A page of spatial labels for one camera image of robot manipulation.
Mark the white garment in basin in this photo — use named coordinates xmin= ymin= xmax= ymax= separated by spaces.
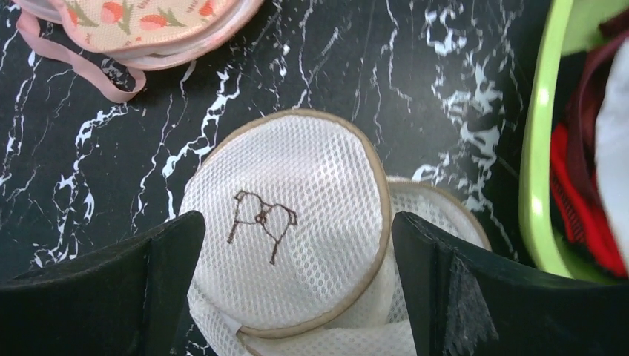
xmin=595 ymin=40 xmax=628 ymax=267

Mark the bright red garment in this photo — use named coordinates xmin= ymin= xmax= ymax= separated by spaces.
xmin=550 ymin=123 xmax=628 ymax=279

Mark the dark red garment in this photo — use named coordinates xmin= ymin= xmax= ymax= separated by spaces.
xmin=565 ymin=10 xmax=628 ymax=205

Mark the green plastic basin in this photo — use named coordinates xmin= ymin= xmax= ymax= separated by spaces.
xmin=518 ymin=1 xmax=628 ymax=285

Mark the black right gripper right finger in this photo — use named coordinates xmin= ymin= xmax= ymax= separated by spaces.
xmin=392 ymin=212 xmax=628 ymax=355

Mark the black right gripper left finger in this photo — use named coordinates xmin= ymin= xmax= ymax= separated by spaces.
xmin=1 ymin=211 xmax=205 ymax=355

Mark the floral print laundry bag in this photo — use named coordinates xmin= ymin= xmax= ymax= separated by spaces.
xmin=16 ymin=0 xmax=263 ymax=103

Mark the white mesh laundry bag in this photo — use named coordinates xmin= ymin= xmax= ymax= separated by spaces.
xmin=180 ymin=109 xmax=490 ymax=355

